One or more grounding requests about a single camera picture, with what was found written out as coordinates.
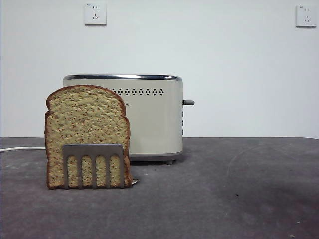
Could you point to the grey toaster lever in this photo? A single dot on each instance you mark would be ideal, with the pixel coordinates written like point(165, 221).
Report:
point(189, 102)

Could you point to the brown toast bread slice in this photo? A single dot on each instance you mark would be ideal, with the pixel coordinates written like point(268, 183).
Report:
point(84, 117)

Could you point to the cream toaster with chrome top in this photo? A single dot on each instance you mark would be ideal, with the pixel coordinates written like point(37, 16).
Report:
point(154, 119)

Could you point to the stainless steel toast rack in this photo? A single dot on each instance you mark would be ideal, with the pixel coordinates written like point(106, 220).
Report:
point(92, 150)

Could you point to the white wall socket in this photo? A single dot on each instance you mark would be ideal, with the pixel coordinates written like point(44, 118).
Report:
point(306, 16)
point(95, 14)

